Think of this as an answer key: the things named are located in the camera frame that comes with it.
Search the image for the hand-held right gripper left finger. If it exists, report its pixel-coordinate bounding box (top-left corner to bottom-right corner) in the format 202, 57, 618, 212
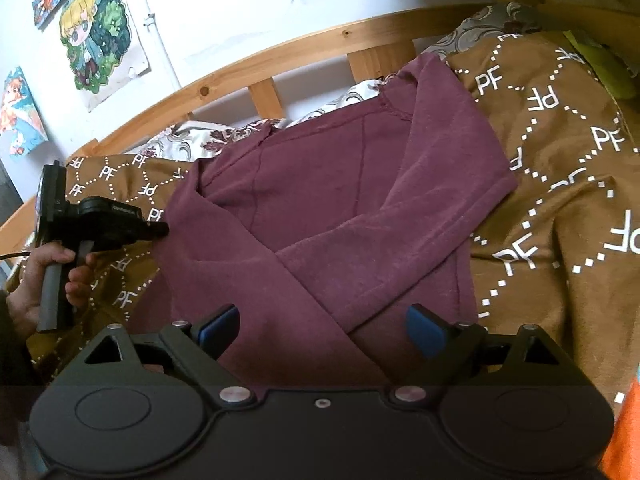
82, 304, 257, 407

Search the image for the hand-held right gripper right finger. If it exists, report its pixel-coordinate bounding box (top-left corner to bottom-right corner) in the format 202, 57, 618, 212
389, 304, 562, 407

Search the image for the maroon shirt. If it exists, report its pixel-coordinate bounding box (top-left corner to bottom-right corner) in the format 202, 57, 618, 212
135, 52, 519, 392

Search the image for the person's left forearm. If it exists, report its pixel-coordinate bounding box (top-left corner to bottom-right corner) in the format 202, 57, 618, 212
0, 287, 33, 391

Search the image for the person's left hand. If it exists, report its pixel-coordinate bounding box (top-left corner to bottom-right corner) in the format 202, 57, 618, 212
9, 247, 98, 342

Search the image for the floral bed sheet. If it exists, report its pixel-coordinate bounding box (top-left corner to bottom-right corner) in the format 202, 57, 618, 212
125, 2, 542, 163

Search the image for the brown printed blanket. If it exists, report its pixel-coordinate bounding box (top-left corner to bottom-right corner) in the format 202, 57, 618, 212
27, 4, 640, 413

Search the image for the orange cloth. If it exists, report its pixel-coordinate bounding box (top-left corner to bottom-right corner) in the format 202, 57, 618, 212
599, 374, 640, 480

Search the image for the wooden bed headboard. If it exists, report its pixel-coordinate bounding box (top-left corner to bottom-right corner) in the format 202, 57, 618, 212
0, 0, 548, 257

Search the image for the green cloth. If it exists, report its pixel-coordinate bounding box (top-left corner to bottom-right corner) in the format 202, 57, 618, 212
562, 30, 629, 102

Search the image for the orange and blue wall poster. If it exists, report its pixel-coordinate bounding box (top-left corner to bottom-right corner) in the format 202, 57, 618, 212
0, 66, 49, 159

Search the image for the white wall conduit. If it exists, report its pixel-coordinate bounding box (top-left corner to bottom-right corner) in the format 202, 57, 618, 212
144, 11, 182, 88

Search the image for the blond figure wall poster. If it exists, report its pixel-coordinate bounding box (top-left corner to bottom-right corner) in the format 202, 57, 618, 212
58, 0, 152, 112

